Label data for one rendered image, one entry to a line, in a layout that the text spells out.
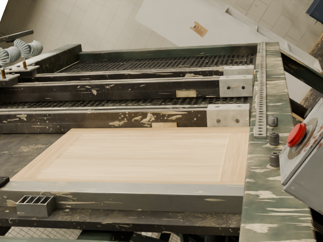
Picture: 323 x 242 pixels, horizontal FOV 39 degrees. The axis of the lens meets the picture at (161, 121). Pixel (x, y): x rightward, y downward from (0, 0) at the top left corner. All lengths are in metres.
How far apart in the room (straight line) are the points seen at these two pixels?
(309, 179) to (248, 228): 0.20
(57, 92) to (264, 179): 1.19
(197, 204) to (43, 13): 6.49
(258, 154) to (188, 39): 4.15
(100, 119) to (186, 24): 3.77
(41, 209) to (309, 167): 0.58
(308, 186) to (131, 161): 0.64
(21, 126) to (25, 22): 5.91
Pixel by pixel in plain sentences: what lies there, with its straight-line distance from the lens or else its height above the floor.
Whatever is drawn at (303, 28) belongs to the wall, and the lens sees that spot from 6.51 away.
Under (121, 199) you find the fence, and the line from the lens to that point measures 0.97.
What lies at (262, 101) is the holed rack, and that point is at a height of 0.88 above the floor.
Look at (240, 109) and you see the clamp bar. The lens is 1.36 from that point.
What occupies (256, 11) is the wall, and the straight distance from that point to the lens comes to 6.47.
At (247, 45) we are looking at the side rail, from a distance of 2.72.
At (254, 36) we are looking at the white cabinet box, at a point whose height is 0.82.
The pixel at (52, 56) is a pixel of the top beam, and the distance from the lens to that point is 2.63.
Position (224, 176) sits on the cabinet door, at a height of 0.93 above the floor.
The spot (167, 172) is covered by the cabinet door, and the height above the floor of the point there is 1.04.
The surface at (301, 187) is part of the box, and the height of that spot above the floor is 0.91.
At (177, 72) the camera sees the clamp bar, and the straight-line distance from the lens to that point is 1.98.
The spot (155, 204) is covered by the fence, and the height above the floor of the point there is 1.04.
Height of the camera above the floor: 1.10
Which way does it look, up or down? 1 degrees up
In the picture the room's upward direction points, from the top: 58 degrees counter-clockwise
